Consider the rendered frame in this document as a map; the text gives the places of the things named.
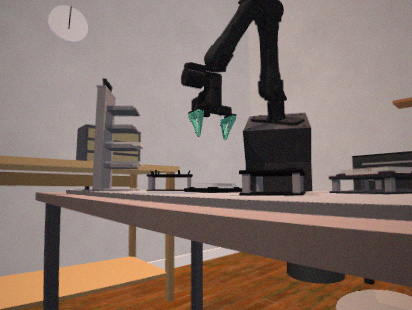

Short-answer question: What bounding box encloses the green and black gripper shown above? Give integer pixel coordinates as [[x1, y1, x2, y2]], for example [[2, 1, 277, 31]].
[[188, 88, 236, 140]]

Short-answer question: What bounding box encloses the white multi-well plate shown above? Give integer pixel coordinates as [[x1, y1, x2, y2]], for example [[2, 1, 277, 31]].
[[191, 183, 237, 188]]

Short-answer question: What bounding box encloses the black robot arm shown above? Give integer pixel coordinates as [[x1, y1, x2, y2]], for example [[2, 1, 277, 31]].
[[181, 0, 304, 125]]

